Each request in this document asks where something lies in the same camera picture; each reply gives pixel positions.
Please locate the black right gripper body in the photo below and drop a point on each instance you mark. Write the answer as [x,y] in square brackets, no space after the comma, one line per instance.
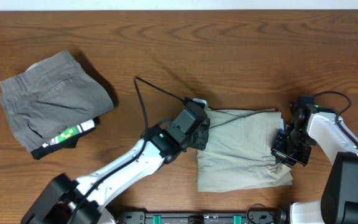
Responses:
[295,148]

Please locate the folded grey shorts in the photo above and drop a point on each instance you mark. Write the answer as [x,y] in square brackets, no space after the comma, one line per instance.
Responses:
[49,97]

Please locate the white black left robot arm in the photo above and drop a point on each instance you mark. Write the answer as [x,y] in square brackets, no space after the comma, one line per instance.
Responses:
[84,199]

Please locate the khaki green shorts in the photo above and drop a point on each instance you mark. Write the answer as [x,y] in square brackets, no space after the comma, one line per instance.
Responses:
[238,152]

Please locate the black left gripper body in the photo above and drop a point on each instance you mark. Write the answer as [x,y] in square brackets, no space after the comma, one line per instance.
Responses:
[197,139]

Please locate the black patterned folded garment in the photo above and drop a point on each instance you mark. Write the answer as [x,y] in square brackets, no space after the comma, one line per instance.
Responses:
[67,139]

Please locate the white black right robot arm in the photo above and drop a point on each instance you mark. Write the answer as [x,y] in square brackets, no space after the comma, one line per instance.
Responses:
[319,125]

